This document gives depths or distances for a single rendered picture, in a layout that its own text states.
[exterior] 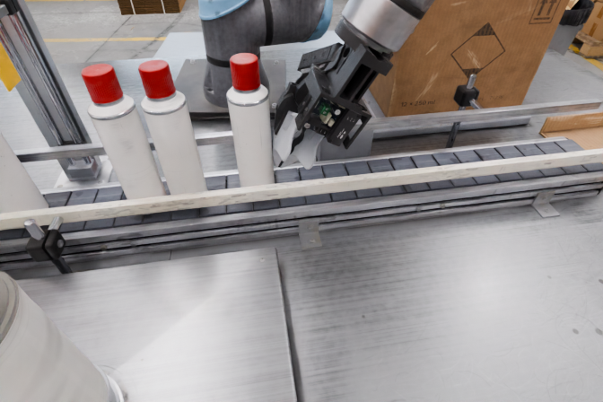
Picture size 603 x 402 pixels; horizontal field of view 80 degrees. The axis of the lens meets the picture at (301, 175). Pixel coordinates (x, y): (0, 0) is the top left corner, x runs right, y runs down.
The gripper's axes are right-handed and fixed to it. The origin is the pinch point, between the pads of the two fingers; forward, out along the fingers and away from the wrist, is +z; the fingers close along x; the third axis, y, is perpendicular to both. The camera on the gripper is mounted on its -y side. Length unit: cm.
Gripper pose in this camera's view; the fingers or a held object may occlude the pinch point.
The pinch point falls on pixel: (282, 156)
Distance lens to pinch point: 51.8
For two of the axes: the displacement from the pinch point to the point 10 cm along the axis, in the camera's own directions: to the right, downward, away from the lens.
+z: -4.9, 7.0, 5.1
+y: 1.6, 6.5, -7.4
